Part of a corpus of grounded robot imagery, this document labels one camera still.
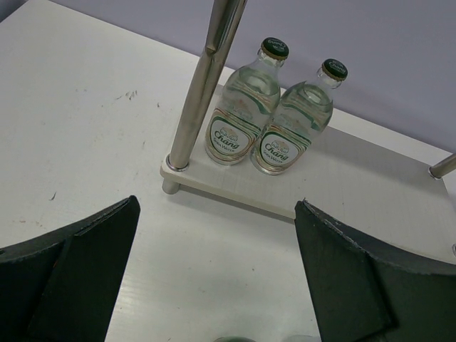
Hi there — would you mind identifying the clear soda water bottle left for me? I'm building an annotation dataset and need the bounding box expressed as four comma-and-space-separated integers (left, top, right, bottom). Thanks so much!
204, 37, 289, 165

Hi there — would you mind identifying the water bottle blue cap front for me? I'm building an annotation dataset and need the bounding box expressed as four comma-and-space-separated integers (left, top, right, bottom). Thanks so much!
283, 335, 313, 342

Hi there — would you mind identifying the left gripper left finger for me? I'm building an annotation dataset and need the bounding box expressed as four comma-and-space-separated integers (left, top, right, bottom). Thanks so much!
1, 195, 140, 341

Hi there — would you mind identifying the clear soda water bottle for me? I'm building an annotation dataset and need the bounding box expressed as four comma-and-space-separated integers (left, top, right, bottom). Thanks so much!
250, 58, 348, 175
204, 37, 289, 165

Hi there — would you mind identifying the green glass bottle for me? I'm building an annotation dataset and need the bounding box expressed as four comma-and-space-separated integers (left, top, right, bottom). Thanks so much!
214, 336, 255, 342

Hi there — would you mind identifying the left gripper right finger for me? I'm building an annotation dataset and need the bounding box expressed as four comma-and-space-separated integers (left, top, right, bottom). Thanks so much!
294, 200, 455, 341

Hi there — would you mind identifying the clear soda water bottle right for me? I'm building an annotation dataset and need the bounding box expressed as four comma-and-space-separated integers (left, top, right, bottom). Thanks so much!
250, 58, 348, 175

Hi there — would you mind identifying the white two-tier wooden shelf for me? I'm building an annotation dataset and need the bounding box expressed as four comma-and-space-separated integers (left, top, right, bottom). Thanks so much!
160, 1, 455, 263

